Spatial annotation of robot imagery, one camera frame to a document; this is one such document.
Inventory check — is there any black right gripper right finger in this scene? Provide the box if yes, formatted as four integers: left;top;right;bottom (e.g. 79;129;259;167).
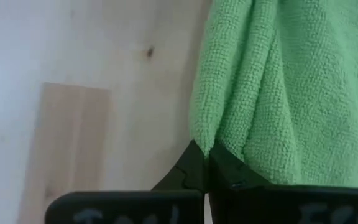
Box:
208;141;358;224

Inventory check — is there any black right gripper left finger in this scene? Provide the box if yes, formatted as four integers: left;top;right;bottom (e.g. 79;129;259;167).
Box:
44;139;209;224

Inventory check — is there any green microfiber towel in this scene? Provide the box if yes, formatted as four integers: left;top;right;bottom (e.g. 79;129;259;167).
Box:
188;0;358;189

